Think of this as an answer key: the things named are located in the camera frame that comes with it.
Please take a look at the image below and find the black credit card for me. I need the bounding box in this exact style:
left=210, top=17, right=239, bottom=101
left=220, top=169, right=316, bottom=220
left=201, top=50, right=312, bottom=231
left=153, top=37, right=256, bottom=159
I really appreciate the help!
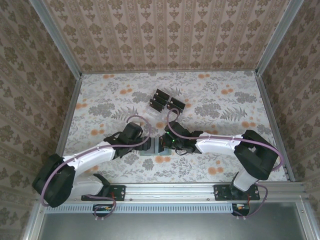
left=149, top=98, right=165, bottom=112
left=170, top=96, right=186, bottom=107
left=154, top=88, right=172, bottom=99
left=166, top=101, right=185, bottom=111
left=152, top=93, right=169, bottom=104

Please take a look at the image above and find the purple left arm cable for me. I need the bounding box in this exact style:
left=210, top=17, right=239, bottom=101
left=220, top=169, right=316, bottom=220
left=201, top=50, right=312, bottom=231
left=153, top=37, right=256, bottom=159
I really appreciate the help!
left=39, top=115, right=153, bottom=222

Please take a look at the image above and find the aluminium mounting rail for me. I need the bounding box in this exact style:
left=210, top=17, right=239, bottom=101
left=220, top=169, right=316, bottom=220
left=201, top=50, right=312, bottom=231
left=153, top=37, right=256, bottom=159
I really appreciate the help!
left=37, top=182, right=307, bottom=202

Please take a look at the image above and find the aluminium side rail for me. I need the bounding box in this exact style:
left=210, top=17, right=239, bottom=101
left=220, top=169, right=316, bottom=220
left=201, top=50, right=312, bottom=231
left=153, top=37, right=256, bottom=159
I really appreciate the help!
left=254, top=71, right=296, bottom=183
left=52, top=73, right=83, bottom=157

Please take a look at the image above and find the clear acrylic card stand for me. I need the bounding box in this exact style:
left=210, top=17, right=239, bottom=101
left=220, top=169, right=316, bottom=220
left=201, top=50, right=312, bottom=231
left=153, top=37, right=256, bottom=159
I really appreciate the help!
left=147, top=87, right=187, bottom=120

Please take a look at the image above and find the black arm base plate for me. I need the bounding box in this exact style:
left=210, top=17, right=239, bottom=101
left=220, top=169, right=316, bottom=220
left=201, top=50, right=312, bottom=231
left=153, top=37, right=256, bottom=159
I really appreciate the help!
left=81, top=184, right=126, bottom=202
left=213, top=184, right=261, bottom=202

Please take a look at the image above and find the grey metal panel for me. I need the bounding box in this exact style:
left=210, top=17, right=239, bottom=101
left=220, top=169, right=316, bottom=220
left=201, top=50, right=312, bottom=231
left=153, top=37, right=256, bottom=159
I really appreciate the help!
left=39, top=202, right=305, bottom=240

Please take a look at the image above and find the grey-green card holder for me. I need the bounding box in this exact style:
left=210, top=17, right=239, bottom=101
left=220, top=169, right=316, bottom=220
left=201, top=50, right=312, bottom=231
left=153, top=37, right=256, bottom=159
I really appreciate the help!
left=139, top=136, right=173, bottom=157

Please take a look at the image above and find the aluminium frame post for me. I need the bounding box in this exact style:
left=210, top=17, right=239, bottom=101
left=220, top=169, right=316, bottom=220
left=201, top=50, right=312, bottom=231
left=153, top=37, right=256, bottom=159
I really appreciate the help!
left=254, top=0, right=305, bottom=76
left=27, top=0, right=83, bottom=79

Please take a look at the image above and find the black controller board with wires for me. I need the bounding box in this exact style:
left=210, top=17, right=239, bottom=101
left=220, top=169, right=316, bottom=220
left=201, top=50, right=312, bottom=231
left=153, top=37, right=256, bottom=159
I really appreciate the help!
left=93, top=203, right=113, bottom=216
left=231, top=203, right=251, bottom=216

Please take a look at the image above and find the slotted grey cable duct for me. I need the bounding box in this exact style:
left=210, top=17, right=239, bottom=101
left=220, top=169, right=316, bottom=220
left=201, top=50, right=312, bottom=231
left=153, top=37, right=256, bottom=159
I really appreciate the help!
left=46, top=202, right=235, bottom=214

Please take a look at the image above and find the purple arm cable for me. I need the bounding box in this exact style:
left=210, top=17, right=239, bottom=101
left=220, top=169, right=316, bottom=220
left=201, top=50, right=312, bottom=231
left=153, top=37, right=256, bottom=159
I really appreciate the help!
left=166, top=108, right=285, bottom=221
left=39, top=115, right=153, bottom=222

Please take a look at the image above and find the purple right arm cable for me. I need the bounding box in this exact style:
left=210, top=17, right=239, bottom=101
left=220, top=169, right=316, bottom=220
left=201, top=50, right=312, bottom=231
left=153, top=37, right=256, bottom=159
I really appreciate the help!
left=166, top=108, right=285, bottom=221

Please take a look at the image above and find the aluminium frame bar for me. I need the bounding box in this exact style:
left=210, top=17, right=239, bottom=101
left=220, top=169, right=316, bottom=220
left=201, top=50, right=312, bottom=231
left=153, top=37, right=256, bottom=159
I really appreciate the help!
left=22, top=201, right=48, bottom=240
left=295, top=201, right=316, bottom=240

